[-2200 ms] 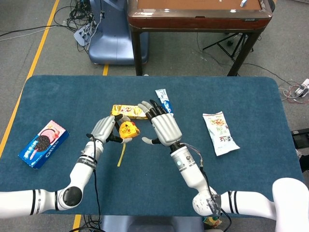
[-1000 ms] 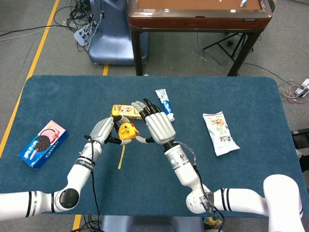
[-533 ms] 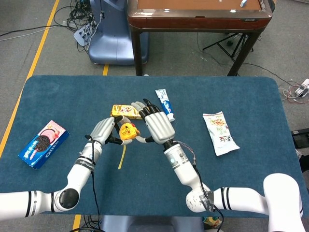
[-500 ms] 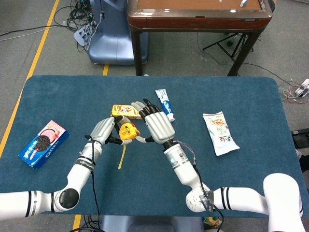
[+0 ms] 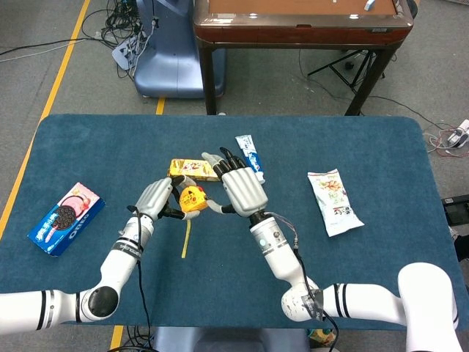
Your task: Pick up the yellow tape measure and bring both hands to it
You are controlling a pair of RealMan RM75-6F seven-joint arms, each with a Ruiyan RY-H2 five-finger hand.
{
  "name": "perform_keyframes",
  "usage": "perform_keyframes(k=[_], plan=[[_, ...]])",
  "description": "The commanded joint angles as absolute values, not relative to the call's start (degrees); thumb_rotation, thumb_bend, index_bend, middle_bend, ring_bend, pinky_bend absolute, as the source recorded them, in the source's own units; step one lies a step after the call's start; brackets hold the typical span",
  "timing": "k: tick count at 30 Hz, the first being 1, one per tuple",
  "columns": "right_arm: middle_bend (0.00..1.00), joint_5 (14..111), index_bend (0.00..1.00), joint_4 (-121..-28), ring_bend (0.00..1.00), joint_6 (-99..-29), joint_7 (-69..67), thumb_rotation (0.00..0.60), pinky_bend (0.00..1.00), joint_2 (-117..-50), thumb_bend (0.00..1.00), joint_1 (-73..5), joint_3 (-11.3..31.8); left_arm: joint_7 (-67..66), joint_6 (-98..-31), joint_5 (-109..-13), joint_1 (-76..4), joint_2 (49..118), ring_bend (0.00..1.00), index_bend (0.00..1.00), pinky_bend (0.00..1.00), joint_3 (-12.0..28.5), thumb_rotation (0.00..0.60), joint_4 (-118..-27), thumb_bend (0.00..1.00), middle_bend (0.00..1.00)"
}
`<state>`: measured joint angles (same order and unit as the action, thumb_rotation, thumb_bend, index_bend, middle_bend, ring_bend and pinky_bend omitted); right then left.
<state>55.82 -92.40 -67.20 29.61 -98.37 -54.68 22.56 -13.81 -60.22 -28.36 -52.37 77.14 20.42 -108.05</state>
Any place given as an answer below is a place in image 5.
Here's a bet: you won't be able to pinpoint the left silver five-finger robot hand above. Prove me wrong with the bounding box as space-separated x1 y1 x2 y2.
135 175 202 221

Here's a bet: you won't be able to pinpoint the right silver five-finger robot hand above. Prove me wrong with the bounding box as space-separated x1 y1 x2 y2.
201 147 268 218

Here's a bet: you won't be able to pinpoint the yellow tape measure with strap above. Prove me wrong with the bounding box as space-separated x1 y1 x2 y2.
179 186 209 260

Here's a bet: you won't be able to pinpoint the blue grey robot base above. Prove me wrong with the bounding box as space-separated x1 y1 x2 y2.
133 0 226 99

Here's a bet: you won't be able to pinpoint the blue white toothpaste tube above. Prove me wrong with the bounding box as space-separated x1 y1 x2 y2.
234 134 267 184

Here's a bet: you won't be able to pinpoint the yellow foil biscuit pack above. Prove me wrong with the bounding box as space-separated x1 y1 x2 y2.
167 158 221 183

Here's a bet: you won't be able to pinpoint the blue felt table mat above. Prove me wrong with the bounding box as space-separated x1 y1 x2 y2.
0 114 469 333

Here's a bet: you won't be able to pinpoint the blue Oreo cookie box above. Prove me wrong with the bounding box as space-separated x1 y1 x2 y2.
27 182 106 257

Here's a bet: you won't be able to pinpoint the white snack packet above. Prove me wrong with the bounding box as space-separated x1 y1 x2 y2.
306 168 366 238

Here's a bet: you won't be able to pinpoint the white power strip with plugs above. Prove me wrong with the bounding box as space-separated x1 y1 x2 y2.
111 36 143 70

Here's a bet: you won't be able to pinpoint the grey blue robot torso base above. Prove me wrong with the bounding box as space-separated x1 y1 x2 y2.
152 326 311 352

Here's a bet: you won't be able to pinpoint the black tripod stand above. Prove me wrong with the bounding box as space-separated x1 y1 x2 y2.
306 49 386 92

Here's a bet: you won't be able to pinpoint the colourful small package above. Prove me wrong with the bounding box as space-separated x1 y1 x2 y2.
306 329 338 348

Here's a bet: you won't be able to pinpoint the brown mahjong table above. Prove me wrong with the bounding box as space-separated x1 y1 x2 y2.
193 0 415 117

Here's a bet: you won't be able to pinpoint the black equipment case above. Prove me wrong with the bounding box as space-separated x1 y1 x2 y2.
441 195 469 227

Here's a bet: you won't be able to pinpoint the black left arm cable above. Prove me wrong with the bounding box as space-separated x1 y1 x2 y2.
126 205 154 352

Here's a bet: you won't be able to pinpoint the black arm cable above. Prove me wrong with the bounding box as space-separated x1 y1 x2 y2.
269 211 340 352
126 205 154 352

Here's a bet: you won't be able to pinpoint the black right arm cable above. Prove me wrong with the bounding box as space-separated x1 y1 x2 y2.
269 211 340 352

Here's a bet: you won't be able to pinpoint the tangled black cable bundle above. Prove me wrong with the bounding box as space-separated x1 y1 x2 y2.
80 0 155 80

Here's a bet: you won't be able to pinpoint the long black floor cable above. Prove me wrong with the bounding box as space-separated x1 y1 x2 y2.
0 36 95 58

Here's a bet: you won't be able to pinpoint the white power strip red wires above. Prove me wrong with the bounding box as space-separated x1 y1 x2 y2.
423 119 469 158

